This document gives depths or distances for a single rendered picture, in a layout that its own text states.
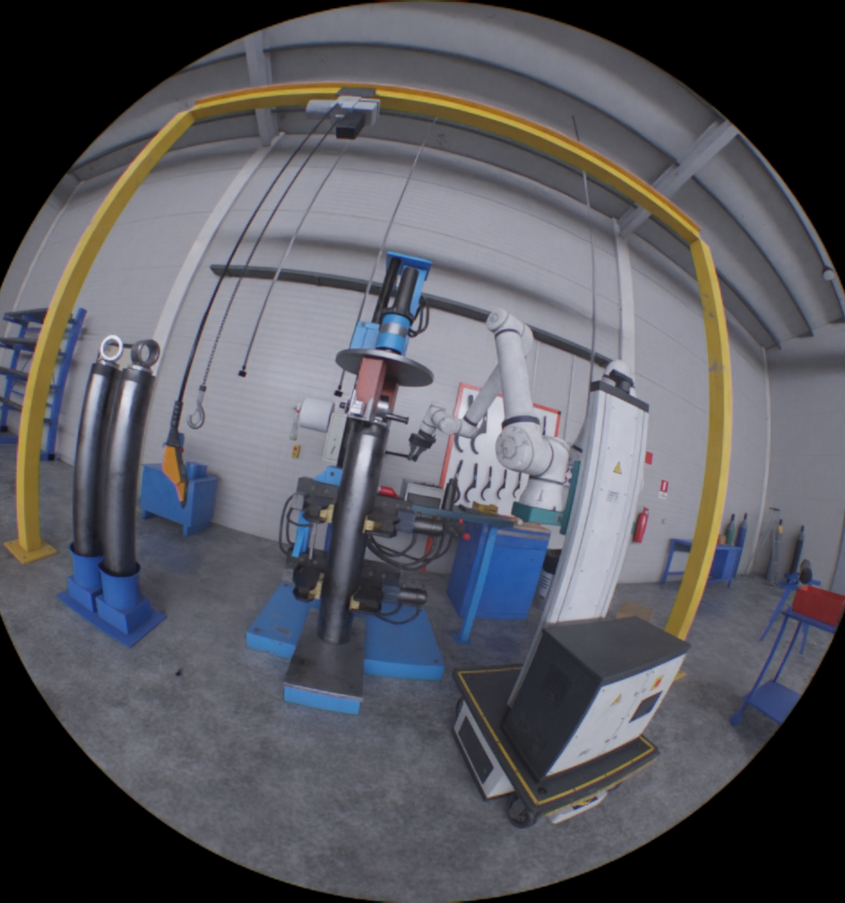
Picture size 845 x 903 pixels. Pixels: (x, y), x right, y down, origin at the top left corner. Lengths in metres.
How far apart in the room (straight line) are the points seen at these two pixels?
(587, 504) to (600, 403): 0.39
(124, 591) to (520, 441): 2.13
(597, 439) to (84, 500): 2.57
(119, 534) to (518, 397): 2.06
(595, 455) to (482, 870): 1.64
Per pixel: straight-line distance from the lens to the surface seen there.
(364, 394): 1.55
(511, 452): 1.12
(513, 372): 1.27
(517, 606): 3.22
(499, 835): 1.54
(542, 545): 3.09
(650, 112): 6.56
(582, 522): 1.25
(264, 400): 4.05
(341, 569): 1.78
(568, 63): 6.13
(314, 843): 1.40
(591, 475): 1.25
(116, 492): 1.90
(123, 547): 2.00
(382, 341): 1.81
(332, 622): 1.94
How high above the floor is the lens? 1.32
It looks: 2 degrees up
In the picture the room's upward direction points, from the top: 12 degrees clockwise
